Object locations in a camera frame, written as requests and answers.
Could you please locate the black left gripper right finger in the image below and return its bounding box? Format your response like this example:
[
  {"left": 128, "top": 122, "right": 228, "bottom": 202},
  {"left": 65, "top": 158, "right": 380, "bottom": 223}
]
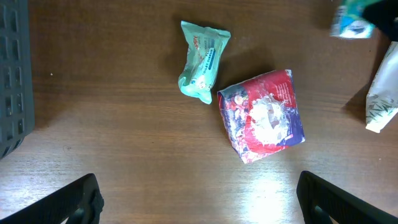
[{"left": 297, "top": 170, "right": 397, "bottom": 224}]

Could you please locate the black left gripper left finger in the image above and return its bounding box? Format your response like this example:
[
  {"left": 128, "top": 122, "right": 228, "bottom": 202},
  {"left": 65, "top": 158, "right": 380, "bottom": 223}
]
[{"left": 1, "top": 173, "right": 104, "bottom": 224}]

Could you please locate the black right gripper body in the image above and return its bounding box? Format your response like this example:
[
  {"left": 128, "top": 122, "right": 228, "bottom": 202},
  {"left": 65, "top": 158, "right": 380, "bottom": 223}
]
[{"left": 362, "top": 0, "right": 397, "bottom": 42}]

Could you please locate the teal small tissue pack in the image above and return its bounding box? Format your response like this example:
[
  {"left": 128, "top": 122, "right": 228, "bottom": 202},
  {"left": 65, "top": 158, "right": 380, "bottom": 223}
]
[{"left": 330, "top": 0, "right": 378, "bottom": 39}]

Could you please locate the white cone-shaped pouch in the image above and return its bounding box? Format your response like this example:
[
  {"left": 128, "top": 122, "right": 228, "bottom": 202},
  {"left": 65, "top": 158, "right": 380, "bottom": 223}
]
[{"left": 366, "top": 41, "right": 397, "bottom": 133}]

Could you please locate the red purple snack bag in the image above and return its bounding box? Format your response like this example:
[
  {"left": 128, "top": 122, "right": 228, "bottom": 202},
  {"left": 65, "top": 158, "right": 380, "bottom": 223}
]
[{"left": 217, "top": 70, "right": 305, "bottom": 164}]

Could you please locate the mint green wipes pack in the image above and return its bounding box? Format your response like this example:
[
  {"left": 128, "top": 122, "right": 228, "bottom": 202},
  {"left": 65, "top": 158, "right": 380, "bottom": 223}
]
[{"left": 178, "top": 21, "right": 231, "bottom": 105}]

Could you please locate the grey plastic mesh basket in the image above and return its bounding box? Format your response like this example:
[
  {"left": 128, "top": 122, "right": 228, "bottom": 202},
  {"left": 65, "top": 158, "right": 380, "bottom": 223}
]
[{"left": 0, "top": 0, "right": 35, "bottom": 159}]

